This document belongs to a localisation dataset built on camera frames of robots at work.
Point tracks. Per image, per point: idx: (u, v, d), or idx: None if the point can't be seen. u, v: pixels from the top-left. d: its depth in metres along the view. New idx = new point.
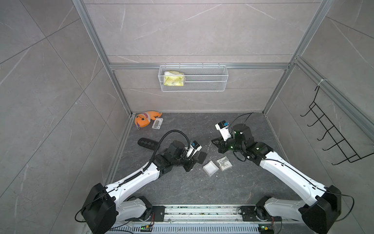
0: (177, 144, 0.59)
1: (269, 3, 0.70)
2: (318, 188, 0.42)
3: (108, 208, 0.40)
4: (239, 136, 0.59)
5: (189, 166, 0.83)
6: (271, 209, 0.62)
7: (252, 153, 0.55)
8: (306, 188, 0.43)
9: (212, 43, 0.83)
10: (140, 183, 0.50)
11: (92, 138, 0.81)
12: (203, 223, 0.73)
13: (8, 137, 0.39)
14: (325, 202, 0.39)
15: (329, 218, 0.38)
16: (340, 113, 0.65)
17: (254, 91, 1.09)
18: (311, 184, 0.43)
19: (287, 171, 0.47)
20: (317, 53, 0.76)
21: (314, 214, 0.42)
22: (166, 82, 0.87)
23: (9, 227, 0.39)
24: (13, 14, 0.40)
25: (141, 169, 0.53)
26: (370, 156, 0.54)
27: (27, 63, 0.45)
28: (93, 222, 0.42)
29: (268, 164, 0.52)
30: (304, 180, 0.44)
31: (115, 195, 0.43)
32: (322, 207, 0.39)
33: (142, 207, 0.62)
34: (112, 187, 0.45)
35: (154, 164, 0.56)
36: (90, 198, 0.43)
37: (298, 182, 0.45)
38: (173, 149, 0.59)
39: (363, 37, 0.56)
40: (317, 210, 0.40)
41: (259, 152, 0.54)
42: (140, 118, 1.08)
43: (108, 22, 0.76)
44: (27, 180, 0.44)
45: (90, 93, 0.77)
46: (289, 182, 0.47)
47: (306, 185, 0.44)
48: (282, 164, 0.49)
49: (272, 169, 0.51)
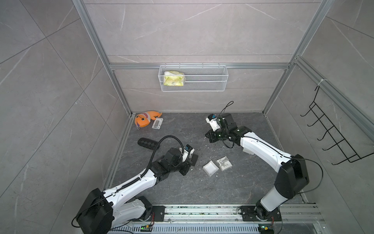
0: (174, 151, 0.61)
1: (270, 3, 0.70)
2: (284, 156, 0.49)
3: (104, 214, 0.40)
4: (222, 122, 0.68)
5: (185, 170, 0.73)
6: (267, 205, 0.64)
7: (234, 135, 0.62)
8: (274, 157, 0.49)
9: (212, 43, 0.83)
10: (138, 189, 0.51)
11: (92, 138, 0.81)
12: (203, 223, 0.73)
13: (8, 137, 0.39)
14: (288, 166, 0.45)
15: (292, 180, 0.44)
16: (340, 113, 0.65)
17: (254, 91, 1.09)
18: (279, 153, 0.50)
19: (260, 145, 0.54)
20: (317, 53, 0.76)
21: (282, 180, 0.47)
22: (166, 82, 0.87)
23: (9, 227, 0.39)
24: (13, 14, 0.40)
25: (139, 175, 0.54)
26: (370, 156, 0.54)
27: (27, 63, 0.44)
28: (89, 228, 0.41)
29: (244, 141, 0.59)
30: (273, 151, 0.51)
31: (113, 201, 0.43)
32: (285, 170, 0.45)
33: (141, 208, 0.62)
34: (109, 193, 0.45)
35: (151, 171, 0.57)
36: (87, 203, 0.43)
37: (269, 153, 0.51)
38: (170, 157, 0.61)
39: (363, 36, 0.56)
40: (283, 175, 0.46)
41: (239, 133, 0.61)
42: (140, 118, 1.08)
43: (108, 22, 0.76)
44: (26, 180, 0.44)
45: (90, 93, 0.77)
46: (263, 155, 0.54)
47: (275, 154, 0.50)
48: (257, 139, 0.57)
49: (248, 146, 0.59)
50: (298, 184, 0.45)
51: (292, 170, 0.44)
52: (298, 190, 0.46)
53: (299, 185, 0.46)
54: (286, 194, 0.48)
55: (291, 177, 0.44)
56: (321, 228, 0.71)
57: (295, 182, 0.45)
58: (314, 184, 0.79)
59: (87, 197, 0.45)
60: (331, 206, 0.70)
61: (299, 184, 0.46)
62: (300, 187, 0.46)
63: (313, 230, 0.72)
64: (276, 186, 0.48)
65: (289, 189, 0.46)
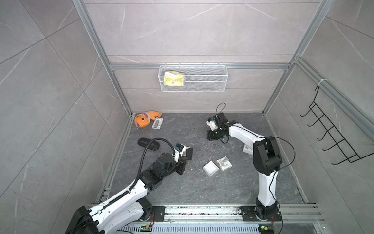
0: (163, 159, 0.58)
1: (270, 3, 0.70)
2: (259, 137, 0.59)
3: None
4: (216, 119, 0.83)
5: (180, 169, 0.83)
6: (263, 199, 0.66)
7: (224, 126, 0.74)
8: (252, 139, 0.60)
9: (212, 43, 0.83)
10: (126, 204, 0.50)
11: (92, 138, 0.81)
12: (203, 223, 0.73)
13: (8, 137, 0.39)
14: (260, 144, 0.54)
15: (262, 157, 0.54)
16: (340, 113, 0.65)
17: (254, 91, 1.09)
18: (256, 135, 0.60)
19: (242, 130, 0.66)
20: (317, 53, 0.76)
21: (256, 156, 0.57)
22: (166, 82, 0.87)
23: (9, 227, 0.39)
24: (13, 14, 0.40)
25: (127, 188, 0.52)
26: (370, 157, 0.54)
27: (27, 63, 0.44)
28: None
29: (231, 130, 0.72)
30: (252, 134, 0.62)
31: (98, 219, 0.43)
32: (256, 146, 0.55)
33: (138, 212, 0.62)
34: (95, 211, 0.44)
35: (141, 181, 0.56)
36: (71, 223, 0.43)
37: (247, 136, 0.62)
38: (160, 165, 0.57)
39: (363, 36, 0.56)
40: (255, 151, 0.56)
41: (228, 124, 0.73)
42: (140, 118, 1.08)
43: (108, 22, 0.76)
44: (26, 180, 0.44)
45: (90, 93, 0.77)
46: (244, 140, 0.65)
47: (252, 136, 0.61)
48: (241, 127, 0.68)
49: (234, 134, 0.71)
50: (270, 160, 0.54)
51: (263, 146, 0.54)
52: (271, 166, 0.54)
53: (270, 161, 0.55)
54: (260, 169, 0.58)
55: (262, 152, 0.54)
56: (321, 228, 0.71)
57: (265, 157, 0.54)
58: (314, 184, 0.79)
59: (73, 216, 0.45)
60: (331, 207, 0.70)
61: (270, 160, 0.54)
62: (272, 165, 0.55)
63: (313, 230, 0.72)
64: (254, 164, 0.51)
65: (261, 164, 0.56)
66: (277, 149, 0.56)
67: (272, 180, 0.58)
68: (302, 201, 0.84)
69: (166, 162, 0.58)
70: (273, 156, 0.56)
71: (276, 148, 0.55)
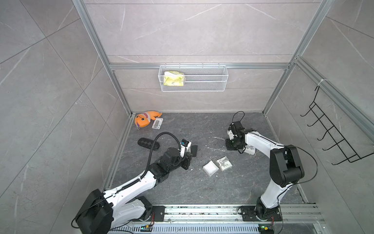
0: (171, 152, 0.60)
1: (269, 3, 0.70)
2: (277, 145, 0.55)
3: (105, 214, 0.40)
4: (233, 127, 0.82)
5: (187, 164, 0.72)
6: (266, 201, 0.65)
7: (239, 133, 0.72)
8: (268, 145, 0.56)
9: (212, 43, 0.83)
10: (137, 191, 0.51)
11: (92, 138, 0.81)
12: (203, 223, 0.73)
13: (8, 137, 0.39)
14: (279, 152, 0.50)
15: (280, 165, 0.49)
16: (340, 113, 0.65)
17: (254, 91, 1.09)
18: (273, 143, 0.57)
19: (259, 137, 0.63)
20: (317, 53, 0.76)
21: (273, 164, 0.52)
22: (166, 82, 0.87)
23: (9, 227, 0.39)
24: (13, 14, 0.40)
25: (139, 176, 0.55)
26: (370, 157, 0.54)
27: (27, 63, 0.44)
28: (87, 229, 0.41)
29: (247, 138, 0.68)
30: (269, 141, 0.58)
31: (112, 202, 0.44)
32: (273, 153, 0.51)
33: (140, 209, 0.62)
34: (109, 194, 0.45)
35: (150, 173, 0.57)
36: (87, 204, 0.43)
37: (265, 143, 0.58)
38: (168, 159, 0.59)
39: (363, 36, 0.56)
40: (273, 158, 0.52)
41: (244, 131, 0.71)
42: (140, 118, 1.08)
43: (108, 22, 0.76)
44: (26, 180, 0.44)
45: (90, 93, 0.77)
46: (260, 147, 0.61)
47: (270, 143, 0.57)
48: (258, 134, 0.65)
49: (252, 142, 0.67)
50: (288, 169, 0.49)
51: (281, 155, 0.50)
52: (288, 177, 0.49)
53: (289, 170, 0.49)
54: (277, 179, 0.52)
55: (279, 159, 0.49)
56: (321, 228, 0.71)
57: (283, 165, 0.49)
58: (314, 184, 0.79)
59: (88, 198, 0.43)
60: (330, 206, 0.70)
61: (288, 170, 0.49)
62: (290, 175, 0.49)
63: (313, 230, 0.72)
64: (271, 174, 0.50)
65: (278, 173, 0.51)
66: (298, 160, 0.50)
67: (285, 190, 0.55)
68: (302, 201, 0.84)
69: (175, 156, 0.61)
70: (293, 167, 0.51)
71: (297, 158, 0.50)
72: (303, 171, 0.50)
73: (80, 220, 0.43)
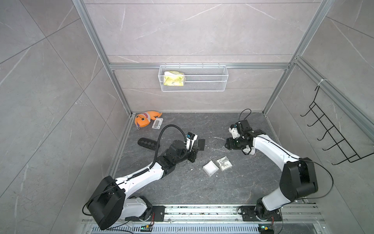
0: (177, 145, 0.61)
1: (269, 3, 0.70)
2: (291, 157, 0.49)
3: (118, 199, 0.41)
4: (239, 126, 0.75)
5: (193, 157, 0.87)
6: (268, 204, 0.64)
7: (247, 136, 0.66)
8: (282, 156, 0.51)
9: (212, 43, 0.83)
10: (146, 180, 0.52)
11: (92, 138, 0.81)
12: (203, 223, 0.73)
13: (8, 137, 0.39)
14: (293, 165, 0.46)
15: (295, 179, 0.45)
16: (340, 113, 0.65)
17: (254, 91, 1.09)
18: (288, 154, 0.51)
19: (270, 145, 0.57)
20: (317, 53, 0.76)
21: (287, 179, 0.47)
22: (166, 82, 0.87)
23: (9, 227, 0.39)
24: (13, 14, 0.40)
25: (147, 167, 0.56)
26: (370, 156, 0.54)
27: (27, 63, 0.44)
28: (102, 214, 0.42)
29: (256, 141, 0.62)
30: (282, 151, 0.52)
31: (124, 187, 0.45)
32: (289, 167, 0.46)
33: (143, 206, 0.63)
34: (121, 181, 0.46)
35: (158, 164, 0.59)
36: (99, 190, 0.44)
37: (277, 152, 0.53)
38: (175, 151, 0.60)
39: (363, 36, 0.56)
40: (287, 173, 0.47)
41: (252, 134, 0.64)
42: (140, 118, 1.08)
43: (108, 22, 0.76)
44: (26, 180, 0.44)
45: (90, 93, 0.77)
46: (271, 155, 0.56)
47: (283, 153, 0.51)
48: (268, 140, 0.59)
49: (260, 146, 0.61)
50: (303, 186, 0.46)
51: (296, 170, 0.45)
52: (303, 194, 0.45)
53: (304, 187, 0.46)
54: (289, 195, 0.48)
55: (294, 175, 0.45)
56: (321, 228, 0.71)
57: (299, 182, 0.45)
58: None
59: (100, 185, 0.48)
60: (331, 207, 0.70)
61: (304, 186, 0.46)
62: (306, 191, 0.45)
63: (313, 230, 0.72)
64: (282, 187, 0.50)
65: (292, 189, 0.46)
66: (313, 175, 0.46)
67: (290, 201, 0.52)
68: (302, 201, 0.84)
69: (180, 148, 0.61)
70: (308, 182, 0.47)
71: (312, 173, 0.46)
72: (317, 187, 0.46)
73: (92, 205, 0.44)
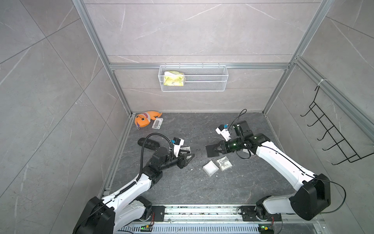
0: (159, 151, 0.61)
1: (269, 3, 0.70)
2: (306, 175, 0.44)
3: (107, 218, 0.40)
4: (236, 129, 0.66)
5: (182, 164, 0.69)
6: (267, 206, 0.64)
7: (250, 142, 0.58)
8: (295, 174, 0.45)
9: (212, 43, 0.83)
10: (135, 194, 0.52)
11: (92, 138, 0.81)
12: (203, 223, 0.73)
13: (8, 137, 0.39)
14: (310, 185, 0.41)
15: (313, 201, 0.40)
16: (340, 113, 0.65)
17: (254, 91, 1.09)
18: (301, 170, 0.45)
19: None
20: (317, 53, 0.76)
21: (302, 198, 0.43)
22: (166, 82, 0.87)
23: (9, 227, 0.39)
24: (13, 15, 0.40)
25: (134, 180, 0.55)
26: (370, 156, 0.54)
27: (27, 63, 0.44)
28: None
29: (262, 152, 0.55)
30: (294, 167, 0.47)
31: (113, 205, 0.44)
32: (307, 190, 0.41)
33: (141, 208, 0.62)
34: (108, 199, 0.46)
35: (145, 174, 0.59)
36: (83, 215, 0.43)
37: (289, 169, 0.47)
38: (158, 161, 0.60)
39: (363, 37, 0.56)
40: (303, 194, 0.42)
41: (255, 141, 0.57)
42: (140, 118, 1.08)
43: (108, 22, 0.76)
44: (27, 180, 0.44)
45: (90, 93, 0.77)
46: (282, 169, 0.50)
47: (296, 171, 0.46)
48: (275, 151, 0.52)
49: (267, 157, 0.54)
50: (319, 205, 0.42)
51: (315, 191, 0.40)
52: (318, 212, 0.42)
53: (320, 206, 0.43)
54: (304, 212, 0.44)
55: (313, 197, 0.40)
56: (321, 228, 0.71)
57: (317, 203, 0.41)
58: None
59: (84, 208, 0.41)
60: (330, 207, 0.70)
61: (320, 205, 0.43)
62: (320, 209, 0.43)
63: (313, 230, 0.72)
64: (294, 204, 0.47)
65: (308, 210, 0.42)
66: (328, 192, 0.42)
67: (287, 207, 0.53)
68: None
69: (164, 156, 0.62)
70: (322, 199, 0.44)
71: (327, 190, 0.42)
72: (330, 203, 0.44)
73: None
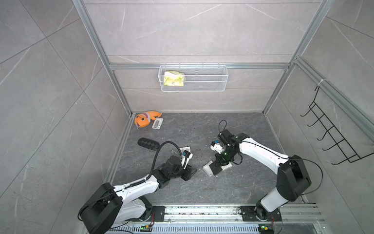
0: (174, 160, 0.64)
1: (269, 3, 0.70)
2: (282, 158, 0.49)
3: (115, 206, 0.42)
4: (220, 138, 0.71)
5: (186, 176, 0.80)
6: (267, 205, 0.64)
7: (233, 142, 0.64)
8: (273, 160, 0.50)
9: (212, 43, 0.83)
10: (141, 191, 0.53)
11: (92, 138, 0.81)
12: (203, 223, 0.73)
13: (8, 137, 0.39)
14: (287, 166, 0.46)
15: (291, 180, 0.44)
16: (340, 113, 0.65)
17: (254, 91, 1.09)
18: (277, 155, 0.51)
19: (258, 149, 0.56)
20: (317, 53, 0.76)
21: (282, 181, 0.47)
22: (166, 82, 0.87)
23: (9, 227, 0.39)
24: (13, 14, 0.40)
25: (144, 178, 0.58)
26: (370, 156, 0.54)
27: (27, 63, 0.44)
28: (94, 221, 0.42)
29: (243, 147, 0.61)
30: (271, 153, 0.52)
31: (121, 195, 0.46)
32: (283, 171, 0.45)
33: (141, 208, 0.62)
34: (120, 188, 0.48)
35: (154, 176, 0.61)
36: (95, 197, 0.45)
37: (266, 156, 0.52)
38: (171, 167, 0.64)
39: (363, 37, 0.56)
40: (282, 176, 0.46)
41: (236, 139, 0.63)
42: (140, 118, 1.08)
43: (108, 22, 0.76)
44: (27, 180, 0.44)
45: (90, 93, 0.77)
46: (262, 159, 0.55)
47: (273, 157, 0.51)
48: (254, 144, 0.58)
49: (248, 151, 0.60)
50: (300, 185, 0.46)
51: (290, 170, 0.45)
52: (301, 192, 0.45)
53: (301, 185, 0.46)
54: (289, 196, 0.47)
55: (290, 176, 0.44)
56: (321, 228, 0.71)
57: (296, 182, 0.45)
58: (313, 184, 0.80)
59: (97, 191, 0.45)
60: (330, 206, 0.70)
61: (301, 185, 0.46)
62: (302, 189, 0.46)
63: (313, 230, 0.72)
64: (280, 190, 0.50)
65: (291, 191, 0.46)
66: (305, 171, 0.47)
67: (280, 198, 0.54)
68: (302, 201, 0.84)
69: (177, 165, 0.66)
70: (302, 179, 0.48)
71: (304, 170, 0.46)
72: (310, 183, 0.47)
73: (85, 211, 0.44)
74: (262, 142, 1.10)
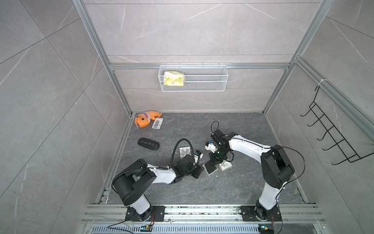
0: (188, 159, 0.69)
1: (269, 3, 0.70)
2: (265, 147, 0.55)
3: (148, 179, 0.47)
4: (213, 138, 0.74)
5: (197, 173, 0.81)
6: (265, 203, 0.64)
7: (223, 141, 0.69)
8: (256, 149, 0.55)
9: (212, 43, 0.83)
10: (164, 176, 0.58)
11: (92, 138, 0.81)
12: (203, 223, 0.73)
13: (8, 137, 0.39)
14: (268, 155, 0.50)
15: (273, 168, 0.48)
16: (340, 113, 0.65)
17: (254, 91, 1.09)
18: (261, 146, 0.56)
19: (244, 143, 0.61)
20: (317, 53, 0.76)
21: (266, 169, 0.51)
22: (166, 82, 0.87)
23: (9, 227, 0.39)
24: (13, 14, 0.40)
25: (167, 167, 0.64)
26: (370, 157, 0.54)
27: (27, 63, 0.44)
28: (126, 190, 0.45)
29: (232, 144, 0.66)
30: (255, 145, 0.58)
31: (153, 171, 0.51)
32: (265, 159, 0.49)
33: (146, 205, 0.63)
34: (151, 166, 0.53)
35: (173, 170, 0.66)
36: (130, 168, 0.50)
37: (251, 147, 0.57)
38: (185, 164, 0.69)
39: (363, 37, 0.56)
40: (265, 165, 0.51)
41: (227, 137, 0.69)
42: (140, 118, 1.08)
43: (108, 22, 0.76)
44: (26, 180, 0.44)
45: (90, 93, 0.77)
46: (250, 153, 0.59)
47: (256, 147, 0.56)
48: (242, 139, 0.64)
49: (236, 147, 0.65)
50: (283, 173, 0.50)
51: (272, 159, 0.49)
52: (284, 179, 0.49)
53: (284, 173, 0.50)
54: (272, 184, 0.52)
55: (271, 165, 0.48)
56: (321, 228, 0.71)
57: (278, 170, 0.49)
58: (314, 184, 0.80)
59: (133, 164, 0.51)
60: (330, 206, 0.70)
61: (284, 173, 0.50)
62: (286, 177, 0.49)
63: (313, 230, 0.72)
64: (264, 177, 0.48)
65: (274, 179, 0.50)
66: (287, 159, 0.51)
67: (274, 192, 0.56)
68: (302, 201, 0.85)
69: (191, 162, 0.71)
70: (284, 166, 0.51)
71: (285, 157, 0.51)
72: (292, 168, 0.51)
73: (119, 180, 0.48)
74: (262, 142, 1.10)
